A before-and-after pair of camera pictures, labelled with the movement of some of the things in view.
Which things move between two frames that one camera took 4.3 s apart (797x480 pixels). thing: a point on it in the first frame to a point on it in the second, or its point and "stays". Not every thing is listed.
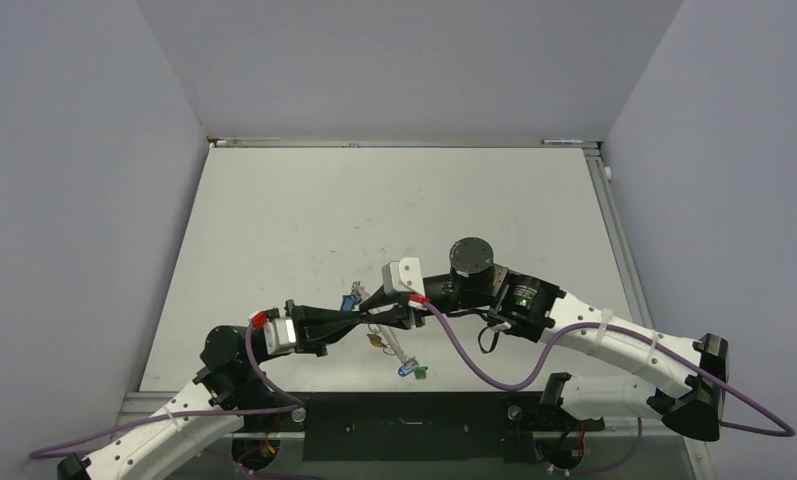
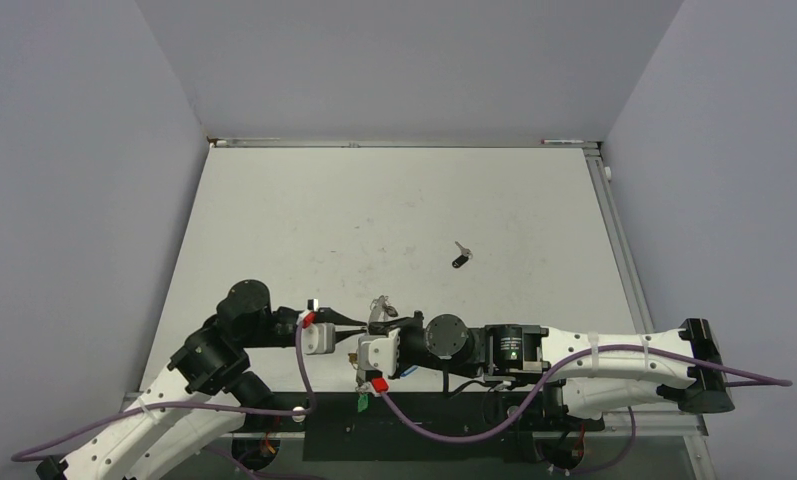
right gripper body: (442, 298) to (415, 349)
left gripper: (317, 326) stays
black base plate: (410, 427) stays
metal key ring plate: (362, 293) to (380, 309)
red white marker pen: (560, 141) stays
